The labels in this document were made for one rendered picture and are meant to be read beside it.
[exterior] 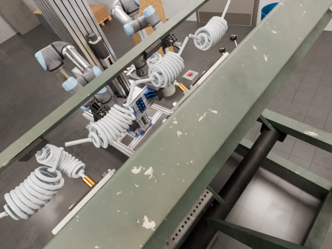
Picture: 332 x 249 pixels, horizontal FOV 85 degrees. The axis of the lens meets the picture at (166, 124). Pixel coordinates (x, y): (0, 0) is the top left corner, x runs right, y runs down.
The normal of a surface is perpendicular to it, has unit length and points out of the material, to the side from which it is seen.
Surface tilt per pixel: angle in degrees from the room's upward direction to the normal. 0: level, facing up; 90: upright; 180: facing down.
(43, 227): 0
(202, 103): 37
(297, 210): 0
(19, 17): 77
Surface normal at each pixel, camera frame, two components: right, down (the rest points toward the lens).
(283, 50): 0.23, -0.19
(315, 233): -0.25, -0.58
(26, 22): 0.70, 0.22
